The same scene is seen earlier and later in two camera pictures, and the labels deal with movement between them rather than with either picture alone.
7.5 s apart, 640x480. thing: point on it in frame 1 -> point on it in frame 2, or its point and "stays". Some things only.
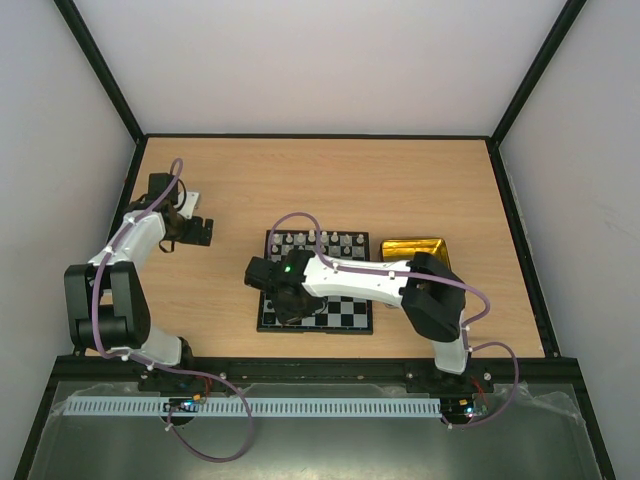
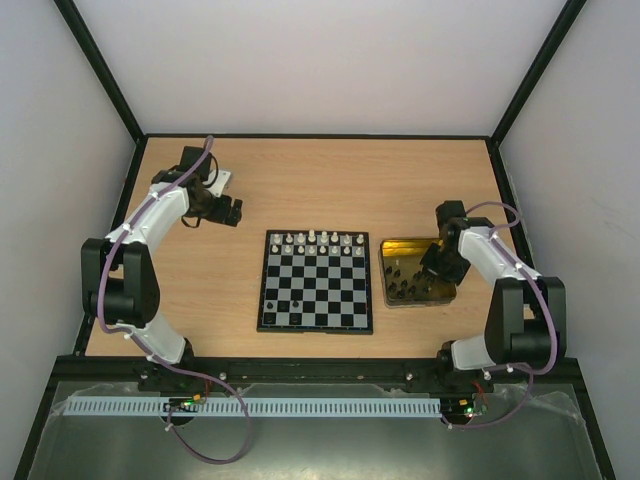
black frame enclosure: x=554 y=369 stays
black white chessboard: x=339 y=315 stays
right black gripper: x=292 y=310 -> x=433 y=256
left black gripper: x=194 y=235 -> x=222 y=214
